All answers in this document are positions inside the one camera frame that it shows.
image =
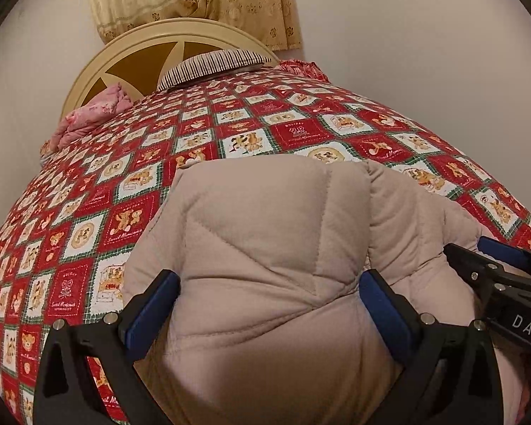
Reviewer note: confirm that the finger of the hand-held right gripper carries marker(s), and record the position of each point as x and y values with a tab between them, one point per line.
513	254
478	265

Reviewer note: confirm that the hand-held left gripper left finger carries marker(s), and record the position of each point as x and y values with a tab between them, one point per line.
152	314

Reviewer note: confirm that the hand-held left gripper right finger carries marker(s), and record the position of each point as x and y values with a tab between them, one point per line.
386	314

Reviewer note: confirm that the beige puffer jacket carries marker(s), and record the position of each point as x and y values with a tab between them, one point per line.
270	230

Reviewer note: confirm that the red bear print quilt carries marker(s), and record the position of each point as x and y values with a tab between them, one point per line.
93	186

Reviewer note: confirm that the pink floral blanket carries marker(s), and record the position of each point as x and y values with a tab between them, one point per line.
88	113

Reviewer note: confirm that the cream wooden headboard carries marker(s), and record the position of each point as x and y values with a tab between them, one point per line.
146	66

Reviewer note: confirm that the striped pillow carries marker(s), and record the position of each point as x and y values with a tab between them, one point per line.
203	66

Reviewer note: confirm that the red patterned cloth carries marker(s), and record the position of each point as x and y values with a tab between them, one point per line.
301	67

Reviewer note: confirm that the yellow patterned curtain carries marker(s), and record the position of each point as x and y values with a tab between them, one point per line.
239	4

